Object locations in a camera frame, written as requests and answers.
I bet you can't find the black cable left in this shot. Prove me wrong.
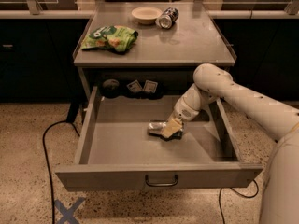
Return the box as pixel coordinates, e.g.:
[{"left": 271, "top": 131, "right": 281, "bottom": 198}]
[{"left": 41, "top": 120, "right": 80, "bottom": 224}]

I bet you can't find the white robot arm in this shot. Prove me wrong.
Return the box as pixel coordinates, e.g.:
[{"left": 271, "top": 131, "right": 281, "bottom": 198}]
[{"left": 161, "top": 63, "right": 299, "bottom": 224}]

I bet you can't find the grey cabinet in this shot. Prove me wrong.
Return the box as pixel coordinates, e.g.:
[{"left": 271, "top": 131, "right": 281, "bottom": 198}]
[{"left": 74, "top": 2, "right": 235, "bottom": 95}]

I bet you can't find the black cable right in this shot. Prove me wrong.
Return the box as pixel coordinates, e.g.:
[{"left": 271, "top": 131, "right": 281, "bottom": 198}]
[{"left": 218, "top": 179, "right": 260, "bottom": 224}]

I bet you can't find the black drawer handle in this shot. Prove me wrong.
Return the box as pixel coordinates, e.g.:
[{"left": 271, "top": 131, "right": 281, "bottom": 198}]
[{"left": 145, "top": 175, "right": 178, "bottom": 188}]

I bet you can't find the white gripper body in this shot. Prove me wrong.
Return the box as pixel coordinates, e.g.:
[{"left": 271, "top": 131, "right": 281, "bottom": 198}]
[{"left": 173, "top": 97, "right": 200, "bottom": 121}]

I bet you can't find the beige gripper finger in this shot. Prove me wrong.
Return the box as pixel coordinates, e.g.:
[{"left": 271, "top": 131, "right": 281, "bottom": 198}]
[{"left": 161, "top": 118, "right": 183, "bottom": 138}]

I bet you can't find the blue tape cross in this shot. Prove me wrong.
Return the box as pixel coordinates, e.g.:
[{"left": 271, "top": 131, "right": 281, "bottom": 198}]
[{"left": 54, "top": 197, "right": 85, "bottom": 224}]

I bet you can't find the black cable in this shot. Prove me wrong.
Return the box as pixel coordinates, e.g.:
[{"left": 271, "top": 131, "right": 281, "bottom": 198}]
[
  {"left": 218, "top": 179, "right": 260, "bottom": 224},
  {"left": 41, "top": 120, "right": 80, "bottom": 224}
]

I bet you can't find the dark soda can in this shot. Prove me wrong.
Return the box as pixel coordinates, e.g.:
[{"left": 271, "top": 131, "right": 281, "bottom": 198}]
[{"left": 156, "top": 7, "right": 179, "bottom": 29}]

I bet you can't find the black round object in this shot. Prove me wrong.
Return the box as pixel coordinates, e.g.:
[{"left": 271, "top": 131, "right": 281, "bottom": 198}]
[{"left": 101, "top": 79, "right": 120, "bottom": 98}]

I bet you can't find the green chip bag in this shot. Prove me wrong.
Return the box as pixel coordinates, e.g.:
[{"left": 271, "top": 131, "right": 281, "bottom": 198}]
[{"left": 81, "top": 25, "right": 138, "bottom": 53}]

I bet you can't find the beige bowl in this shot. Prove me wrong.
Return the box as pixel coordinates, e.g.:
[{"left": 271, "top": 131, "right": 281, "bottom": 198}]
[{"left": 131, "top": 7, "right": 162, "bottom": 25}]

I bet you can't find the black item with labels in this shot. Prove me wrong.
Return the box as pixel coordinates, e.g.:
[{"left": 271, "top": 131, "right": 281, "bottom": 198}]
[{"left": 121, "top": 79, "right": 164, "bottom": 100}]

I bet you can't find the grey open top drawer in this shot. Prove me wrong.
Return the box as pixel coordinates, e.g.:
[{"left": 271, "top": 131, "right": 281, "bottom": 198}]
[{"left": 55, "top": 91, "right": 263, "bottom": 191}]

